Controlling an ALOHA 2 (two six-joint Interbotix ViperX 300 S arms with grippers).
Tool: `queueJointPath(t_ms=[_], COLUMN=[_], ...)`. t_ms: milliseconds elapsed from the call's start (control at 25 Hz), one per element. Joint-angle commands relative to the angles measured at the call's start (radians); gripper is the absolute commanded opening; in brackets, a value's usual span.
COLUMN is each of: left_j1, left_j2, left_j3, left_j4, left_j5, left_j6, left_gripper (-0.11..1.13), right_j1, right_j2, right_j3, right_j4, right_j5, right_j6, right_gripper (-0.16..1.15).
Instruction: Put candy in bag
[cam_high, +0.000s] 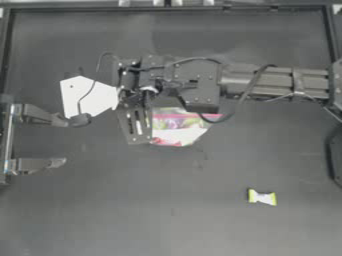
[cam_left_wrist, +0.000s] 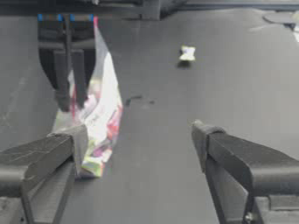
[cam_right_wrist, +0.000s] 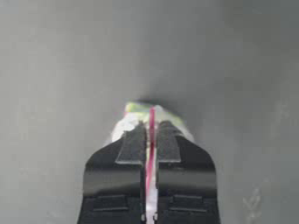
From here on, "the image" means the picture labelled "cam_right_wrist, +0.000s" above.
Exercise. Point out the clear bag with pink zip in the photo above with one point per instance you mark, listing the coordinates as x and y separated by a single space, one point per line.
136 110

